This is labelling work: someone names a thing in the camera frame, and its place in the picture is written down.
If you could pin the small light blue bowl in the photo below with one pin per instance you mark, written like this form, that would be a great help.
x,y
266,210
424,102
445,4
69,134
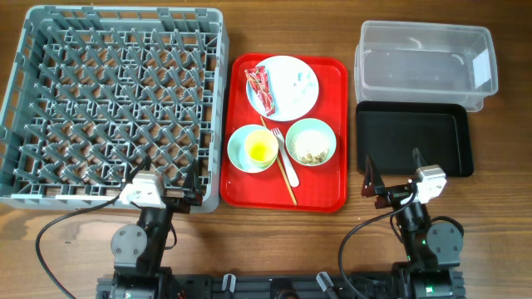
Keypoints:
x,y
236,152

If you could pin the wooden chopstick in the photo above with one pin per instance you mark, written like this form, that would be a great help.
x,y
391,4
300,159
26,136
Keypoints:
x,y
285,178

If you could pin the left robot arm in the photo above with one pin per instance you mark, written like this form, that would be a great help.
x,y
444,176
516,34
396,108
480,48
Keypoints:
x,y
138,249

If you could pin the grey dishwasher rack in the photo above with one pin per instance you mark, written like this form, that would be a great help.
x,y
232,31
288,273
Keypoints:
x,y
95,90

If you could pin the black tray bin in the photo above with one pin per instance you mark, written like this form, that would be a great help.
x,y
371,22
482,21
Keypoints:
x,y
389,131

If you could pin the clear plastic bin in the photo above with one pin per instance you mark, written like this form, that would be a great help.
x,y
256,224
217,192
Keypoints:
x,y
425,63

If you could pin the green bowl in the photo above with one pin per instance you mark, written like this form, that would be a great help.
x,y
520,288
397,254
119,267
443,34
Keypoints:
x,y
312,124

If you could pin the red snack wrapper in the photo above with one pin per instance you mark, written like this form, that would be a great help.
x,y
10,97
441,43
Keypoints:
x,y
257,77

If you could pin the large light blue plate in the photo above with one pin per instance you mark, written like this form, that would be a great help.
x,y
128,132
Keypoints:
x,y
282,73

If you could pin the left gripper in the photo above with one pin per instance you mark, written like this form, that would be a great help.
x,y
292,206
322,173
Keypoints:
x,y
192,193

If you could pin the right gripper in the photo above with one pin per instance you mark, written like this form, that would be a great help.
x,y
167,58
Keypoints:
x,y
375,186

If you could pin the yellow plastic cup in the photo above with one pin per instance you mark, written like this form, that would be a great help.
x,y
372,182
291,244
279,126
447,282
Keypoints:
x,y
261,146

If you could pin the red plastic tray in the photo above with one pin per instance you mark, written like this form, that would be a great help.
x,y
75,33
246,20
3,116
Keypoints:
x,y
322,188

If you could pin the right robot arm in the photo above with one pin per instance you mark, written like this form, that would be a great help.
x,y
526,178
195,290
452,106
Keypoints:
x,y
433,245

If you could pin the white plastic fork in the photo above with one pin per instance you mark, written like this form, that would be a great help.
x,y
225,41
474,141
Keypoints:
x,y
289,169

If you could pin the white tissue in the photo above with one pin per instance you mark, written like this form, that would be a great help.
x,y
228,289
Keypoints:
x,y
304,80

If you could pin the rice and food scraps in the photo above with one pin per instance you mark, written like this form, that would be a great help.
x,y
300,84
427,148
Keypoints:
x,y
310,147

